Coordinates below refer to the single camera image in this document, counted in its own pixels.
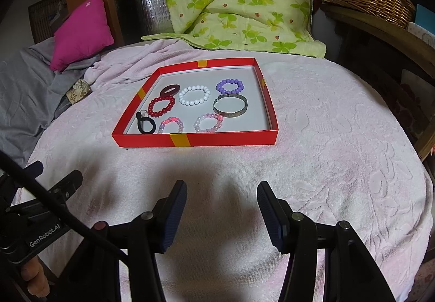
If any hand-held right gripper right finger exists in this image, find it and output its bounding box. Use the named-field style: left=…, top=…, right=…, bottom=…
left=256, top=181, right=396, bottom=302

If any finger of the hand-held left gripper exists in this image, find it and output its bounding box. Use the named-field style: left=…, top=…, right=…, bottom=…
left=46, top=169, right=84, bottom=201
left=25, top=161, right=45, bottom=178

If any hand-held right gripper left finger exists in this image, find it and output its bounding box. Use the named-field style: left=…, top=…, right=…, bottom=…
left=56, top=180, right=188, bottom=302

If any red cardboard box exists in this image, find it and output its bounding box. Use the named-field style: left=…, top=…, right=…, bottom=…
left=111, top=58, right=280, bottom=147

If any black hair tie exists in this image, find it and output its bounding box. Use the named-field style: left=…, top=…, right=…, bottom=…
left=135, top=112, right=157, bottom=135

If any pink and white bead bracelet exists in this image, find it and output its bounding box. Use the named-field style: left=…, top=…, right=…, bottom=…
left=193, top=113, right=224, bottom=133

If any red bead bracelet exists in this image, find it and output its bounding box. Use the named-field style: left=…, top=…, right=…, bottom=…
left=148, top=96, right=176, bottom=118

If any dark red bangle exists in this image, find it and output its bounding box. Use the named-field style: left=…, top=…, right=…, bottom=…
left=160, top=84, right=181, bottom=99

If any purple bead bracelet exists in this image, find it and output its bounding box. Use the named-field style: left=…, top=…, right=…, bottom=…
left=216, top=79, right=245, bottom=95

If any person's left hand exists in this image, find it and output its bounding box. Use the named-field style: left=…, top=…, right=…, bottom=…
left=20, top=259, right=50, bottom=294

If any grey cloth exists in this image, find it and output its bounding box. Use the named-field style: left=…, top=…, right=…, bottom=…
left=0, top=37, right=102, bottom=167

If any pale pink blanket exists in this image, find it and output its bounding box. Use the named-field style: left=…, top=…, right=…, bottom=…
left=25, top=40, right=434, bottom=302

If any silver metal bangle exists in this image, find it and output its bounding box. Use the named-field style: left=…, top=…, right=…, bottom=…
left=212, top=94, right=247, bottom=117

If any magenta pillow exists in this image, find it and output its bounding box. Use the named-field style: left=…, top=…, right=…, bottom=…
left=50, top=0, right=115, bottom=72

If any woven rattan chest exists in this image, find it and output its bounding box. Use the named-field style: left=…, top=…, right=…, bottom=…
left=29, top=0, right=69, bottom=45

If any pink floral cloth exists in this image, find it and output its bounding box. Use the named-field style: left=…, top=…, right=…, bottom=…
left=409, top=248, right=435, bottom=292

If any green floral quilt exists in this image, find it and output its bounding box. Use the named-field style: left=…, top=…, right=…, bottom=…
left=140, top=0, right=327, bottom=58

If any blue cardboard box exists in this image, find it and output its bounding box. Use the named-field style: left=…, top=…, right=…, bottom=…
left=415, top=5, right=435, bottom=29

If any black cable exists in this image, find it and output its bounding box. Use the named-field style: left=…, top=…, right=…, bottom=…
left=0, top=151, right=131, bottom=263

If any pink clear bead bracelet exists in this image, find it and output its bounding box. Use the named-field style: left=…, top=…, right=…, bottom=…
left=157, top=116, right=184, bottom=134

